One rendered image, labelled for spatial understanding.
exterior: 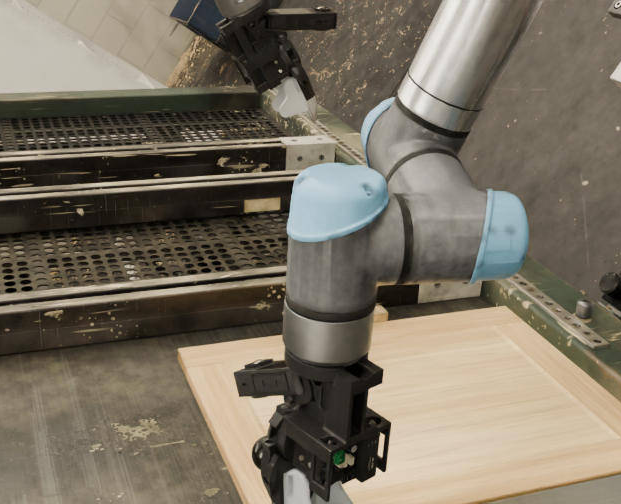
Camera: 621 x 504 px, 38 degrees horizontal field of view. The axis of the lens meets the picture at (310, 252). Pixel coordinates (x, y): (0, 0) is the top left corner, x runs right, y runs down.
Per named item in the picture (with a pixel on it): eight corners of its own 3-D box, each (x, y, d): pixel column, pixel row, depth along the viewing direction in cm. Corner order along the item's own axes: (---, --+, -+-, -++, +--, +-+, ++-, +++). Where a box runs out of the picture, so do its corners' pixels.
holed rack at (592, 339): (609, 347, 136) (610, 343, 136) (593, 349, 135) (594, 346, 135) (268, 84, 276) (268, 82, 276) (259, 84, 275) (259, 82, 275)
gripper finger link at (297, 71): (298, 96, 142) (274, 49, 138) (307, 90, 142) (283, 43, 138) (308, 104, 138) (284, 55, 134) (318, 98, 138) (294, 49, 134)
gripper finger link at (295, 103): (289, 136, 144) (263, 87, 139) (320, 116, 145) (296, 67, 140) (296, 141, 141) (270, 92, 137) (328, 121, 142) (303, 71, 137)
